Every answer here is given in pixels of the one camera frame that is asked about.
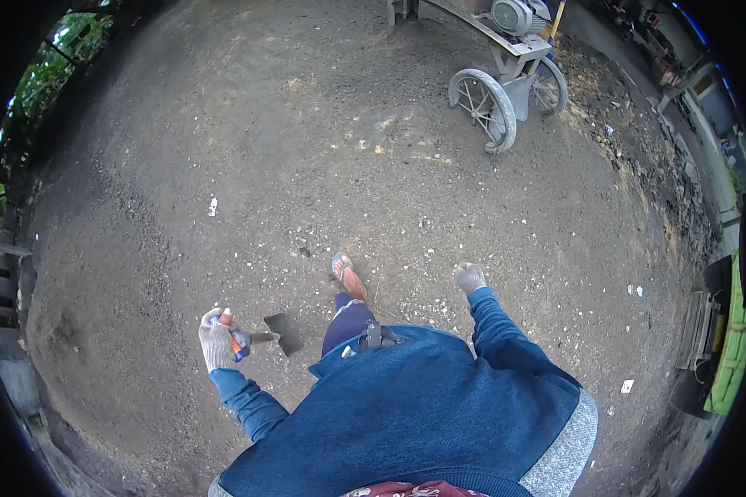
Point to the person's left hand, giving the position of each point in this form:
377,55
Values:
214,348

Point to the person's right hand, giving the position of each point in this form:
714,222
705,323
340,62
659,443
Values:
470,277

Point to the person's left fingers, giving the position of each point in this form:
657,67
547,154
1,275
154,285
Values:
214,318

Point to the white litter piece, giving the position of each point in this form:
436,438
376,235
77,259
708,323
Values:
212,206

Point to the person's legs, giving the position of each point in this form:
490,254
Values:
350,304

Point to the person's body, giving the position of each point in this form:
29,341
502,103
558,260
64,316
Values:
410,416

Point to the wheeled grey machine cart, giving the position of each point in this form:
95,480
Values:
503,68

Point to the white paper scrap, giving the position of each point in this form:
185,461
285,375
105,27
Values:
626,386

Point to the green and black crates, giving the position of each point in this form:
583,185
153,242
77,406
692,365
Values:
718,335

